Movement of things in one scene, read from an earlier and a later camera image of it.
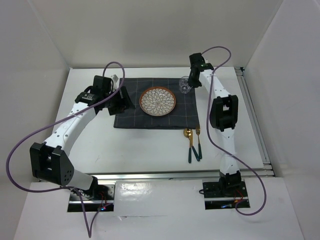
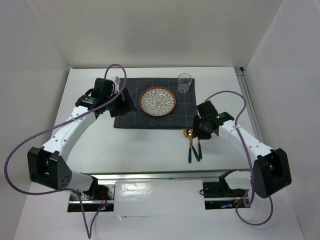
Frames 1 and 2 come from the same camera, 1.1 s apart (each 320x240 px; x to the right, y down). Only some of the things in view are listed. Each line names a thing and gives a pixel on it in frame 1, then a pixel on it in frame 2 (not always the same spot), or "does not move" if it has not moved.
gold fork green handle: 198,131 does not move
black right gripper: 195,84 to 196,131
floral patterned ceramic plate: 157,101 does not move
